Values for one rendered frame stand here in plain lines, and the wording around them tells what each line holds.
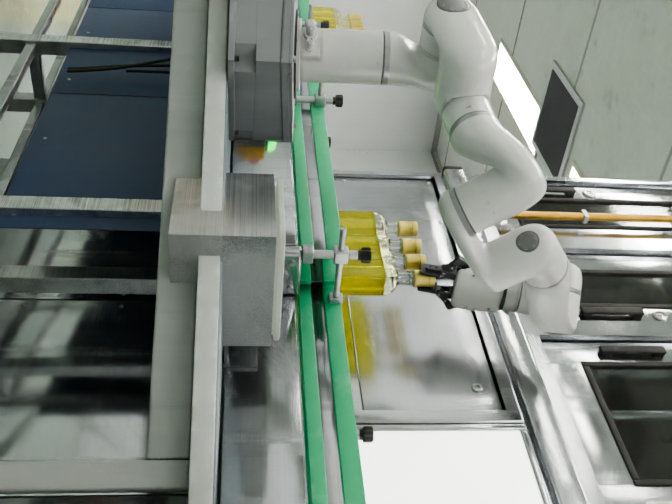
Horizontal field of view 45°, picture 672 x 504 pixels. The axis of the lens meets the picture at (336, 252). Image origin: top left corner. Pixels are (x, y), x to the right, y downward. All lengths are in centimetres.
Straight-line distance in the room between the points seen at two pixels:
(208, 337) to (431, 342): 68
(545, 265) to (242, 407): 54
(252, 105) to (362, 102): 667
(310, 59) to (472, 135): 33
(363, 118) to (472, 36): 680
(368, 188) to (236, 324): 102
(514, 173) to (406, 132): 702
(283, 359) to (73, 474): 40
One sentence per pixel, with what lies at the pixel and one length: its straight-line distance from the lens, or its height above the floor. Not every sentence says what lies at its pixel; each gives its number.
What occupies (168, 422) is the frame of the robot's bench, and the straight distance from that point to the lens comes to 119.
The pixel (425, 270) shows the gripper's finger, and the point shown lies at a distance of 166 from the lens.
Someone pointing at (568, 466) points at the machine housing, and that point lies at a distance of 159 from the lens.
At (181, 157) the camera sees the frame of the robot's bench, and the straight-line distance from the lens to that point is 132.
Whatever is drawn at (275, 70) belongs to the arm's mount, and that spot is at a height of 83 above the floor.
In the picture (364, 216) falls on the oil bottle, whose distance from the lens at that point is 178.
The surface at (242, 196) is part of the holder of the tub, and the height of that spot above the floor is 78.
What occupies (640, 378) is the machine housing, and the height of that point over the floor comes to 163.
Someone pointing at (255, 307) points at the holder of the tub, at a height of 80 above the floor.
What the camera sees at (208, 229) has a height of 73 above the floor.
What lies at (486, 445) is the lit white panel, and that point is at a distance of 156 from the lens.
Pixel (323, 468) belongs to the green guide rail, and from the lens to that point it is 126.
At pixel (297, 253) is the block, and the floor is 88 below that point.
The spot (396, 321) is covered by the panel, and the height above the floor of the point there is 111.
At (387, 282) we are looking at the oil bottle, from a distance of 163.
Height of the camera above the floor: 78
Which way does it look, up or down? 7 degrees up
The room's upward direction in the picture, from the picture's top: 91 degrees clockwise
